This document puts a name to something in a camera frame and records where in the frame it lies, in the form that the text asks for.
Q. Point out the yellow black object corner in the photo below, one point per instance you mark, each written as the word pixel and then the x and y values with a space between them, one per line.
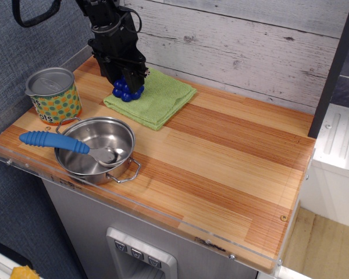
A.
pixel 14 265

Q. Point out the dotted tin can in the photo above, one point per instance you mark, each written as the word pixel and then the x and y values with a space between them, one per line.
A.
pixel 54 95

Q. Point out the dark right vertical post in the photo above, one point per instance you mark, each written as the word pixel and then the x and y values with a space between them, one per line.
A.
pixel 330 84

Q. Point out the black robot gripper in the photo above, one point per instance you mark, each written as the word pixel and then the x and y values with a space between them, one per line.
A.
pixel 115 46

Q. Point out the white toy appliance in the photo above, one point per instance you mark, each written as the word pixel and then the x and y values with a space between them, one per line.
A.
pixel 325 190

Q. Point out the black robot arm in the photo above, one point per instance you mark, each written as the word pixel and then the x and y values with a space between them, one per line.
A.
pixel 115 42

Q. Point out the blue handled metal spoon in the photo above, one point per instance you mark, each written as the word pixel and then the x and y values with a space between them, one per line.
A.
pixel 107 157

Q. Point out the clear acrylic table guard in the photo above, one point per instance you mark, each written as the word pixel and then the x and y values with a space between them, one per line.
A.
pixel 229 183

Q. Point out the grey toy fridge cabinet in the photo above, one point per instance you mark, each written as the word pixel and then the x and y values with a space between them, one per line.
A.
pixel 86 221

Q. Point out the silver dispenser button panel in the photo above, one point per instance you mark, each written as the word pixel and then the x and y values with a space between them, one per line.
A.
pixel 134 258

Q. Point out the green folded cloth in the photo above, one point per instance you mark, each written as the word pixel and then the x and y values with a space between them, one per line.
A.
pixel 160 99

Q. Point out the blue toy grape bunch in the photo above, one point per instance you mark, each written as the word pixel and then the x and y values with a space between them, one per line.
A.
pixel 121 90

